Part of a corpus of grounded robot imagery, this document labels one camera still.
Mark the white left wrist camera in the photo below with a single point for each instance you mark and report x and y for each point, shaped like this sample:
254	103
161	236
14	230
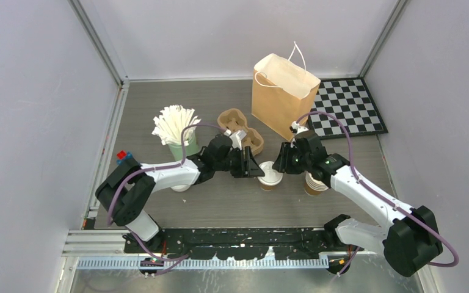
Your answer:
236	138

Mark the white cup lid stack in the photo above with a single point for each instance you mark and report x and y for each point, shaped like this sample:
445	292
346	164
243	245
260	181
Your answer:
180	188

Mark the black white checkerboard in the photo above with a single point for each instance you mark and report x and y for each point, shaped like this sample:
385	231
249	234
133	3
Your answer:
350	102

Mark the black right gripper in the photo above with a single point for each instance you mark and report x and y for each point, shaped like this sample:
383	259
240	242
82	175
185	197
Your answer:
283	163

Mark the red blue toy car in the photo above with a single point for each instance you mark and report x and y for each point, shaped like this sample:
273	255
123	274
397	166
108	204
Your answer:
122	156

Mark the white paper straw bundle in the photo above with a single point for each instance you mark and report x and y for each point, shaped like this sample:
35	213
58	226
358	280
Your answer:
170	123

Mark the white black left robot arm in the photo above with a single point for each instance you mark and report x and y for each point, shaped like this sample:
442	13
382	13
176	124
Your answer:
126	190

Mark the brown cardboard cup carrier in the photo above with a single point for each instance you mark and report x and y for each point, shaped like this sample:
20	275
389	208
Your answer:
234	120

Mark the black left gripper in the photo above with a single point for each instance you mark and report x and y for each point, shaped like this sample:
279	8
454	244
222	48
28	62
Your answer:
248	168

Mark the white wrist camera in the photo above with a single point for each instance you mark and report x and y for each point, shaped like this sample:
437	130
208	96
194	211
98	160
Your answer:
236	138
298	131

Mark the white plastic cup lid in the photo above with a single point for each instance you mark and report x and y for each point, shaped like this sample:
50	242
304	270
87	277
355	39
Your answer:
271	176

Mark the stacked paper coffee cups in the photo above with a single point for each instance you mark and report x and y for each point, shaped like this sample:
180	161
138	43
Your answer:
314	187

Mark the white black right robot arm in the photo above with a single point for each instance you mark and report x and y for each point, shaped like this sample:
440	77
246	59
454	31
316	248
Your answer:
404	235

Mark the brown paper takeout bag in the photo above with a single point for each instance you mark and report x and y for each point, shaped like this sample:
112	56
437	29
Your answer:
283	91

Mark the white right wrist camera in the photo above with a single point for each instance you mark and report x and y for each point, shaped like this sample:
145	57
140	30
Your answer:
298	131

